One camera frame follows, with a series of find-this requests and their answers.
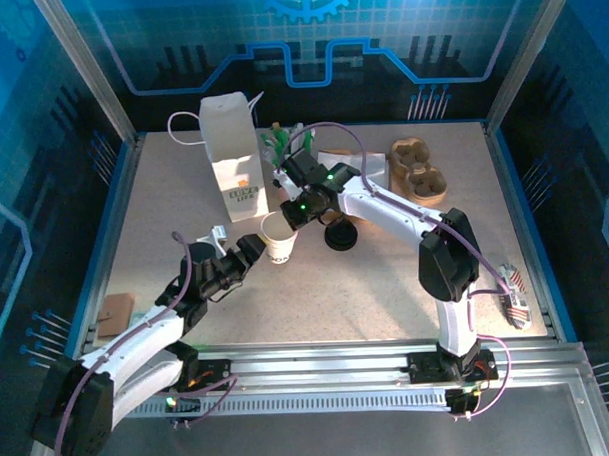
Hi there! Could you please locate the black plastic cup lid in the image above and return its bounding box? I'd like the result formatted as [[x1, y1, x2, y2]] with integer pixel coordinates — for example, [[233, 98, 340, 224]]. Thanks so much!
[[322, 219, 360, 252]]

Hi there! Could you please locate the white paper coffee cup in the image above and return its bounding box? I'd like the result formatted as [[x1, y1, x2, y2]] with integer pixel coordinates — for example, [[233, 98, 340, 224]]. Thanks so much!
[[259, 210, 301, 267]]

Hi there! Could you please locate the white printed paper bag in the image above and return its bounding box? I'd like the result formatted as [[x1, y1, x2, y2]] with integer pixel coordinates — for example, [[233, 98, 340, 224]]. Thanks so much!
[[165, 90, 271, 227]]

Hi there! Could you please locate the brown pulp cup carrier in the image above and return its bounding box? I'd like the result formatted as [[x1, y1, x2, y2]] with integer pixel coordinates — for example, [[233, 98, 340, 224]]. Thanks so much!
[[388, 136, 450, 209]]

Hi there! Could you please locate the brown cardboard sleeve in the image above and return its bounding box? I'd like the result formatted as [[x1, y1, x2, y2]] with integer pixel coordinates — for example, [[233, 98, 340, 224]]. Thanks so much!
[[97, 292, 138, 339]]

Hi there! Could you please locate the small black controller board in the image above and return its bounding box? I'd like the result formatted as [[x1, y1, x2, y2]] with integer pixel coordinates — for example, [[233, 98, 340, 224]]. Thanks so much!
[[445, 387, 481, 418], [163, 394, 203, 419]]

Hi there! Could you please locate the striped snack packet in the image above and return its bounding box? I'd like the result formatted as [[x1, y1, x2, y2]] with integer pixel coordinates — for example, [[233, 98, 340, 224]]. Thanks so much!
[[494, 262, 534, 332]]

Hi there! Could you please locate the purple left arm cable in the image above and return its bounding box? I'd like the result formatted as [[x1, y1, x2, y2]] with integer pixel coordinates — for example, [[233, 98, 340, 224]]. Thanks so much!
[[47, 228, 242, 456]]

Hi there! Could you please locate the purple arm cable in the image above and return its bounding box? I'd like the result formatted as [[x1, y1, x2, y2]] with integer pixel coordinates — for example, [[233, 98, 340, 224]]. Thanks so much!
[[47, 228, 242, 456], [280, 116, 515, 428]]

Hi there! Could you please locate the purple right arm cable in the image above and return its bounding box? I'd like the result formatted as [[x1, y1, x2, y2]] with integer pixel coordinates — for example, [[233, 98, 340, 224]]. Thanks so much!
[[280, 116, 515, 428]]

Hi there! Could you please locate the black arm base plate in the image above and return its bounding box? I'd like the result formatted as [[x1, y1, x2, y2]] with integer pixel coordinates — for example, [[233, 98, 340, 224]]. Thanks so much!
[[406, 348, 499, 385], [178, 358, 235, 393]]

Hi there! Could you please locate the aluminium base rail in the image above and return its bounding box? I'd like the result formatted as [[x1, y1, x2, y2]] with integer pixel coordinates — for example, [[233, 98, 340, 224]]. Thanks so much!
[[71, 330, 591, 402]]

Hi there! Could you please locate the slotted cable duct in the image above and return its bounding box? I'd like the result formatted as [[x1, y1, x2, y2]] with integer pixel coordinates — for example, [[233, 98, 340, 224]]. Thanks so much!
[[122, 385, 455, 421]]

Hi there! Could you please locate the aluminium frame post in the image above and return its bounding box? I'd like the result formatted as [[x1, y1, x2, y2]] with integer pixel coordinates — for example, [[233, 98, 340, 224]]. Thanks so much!
[[479, 0, 585, 133], [30, 0, 141, 148]]

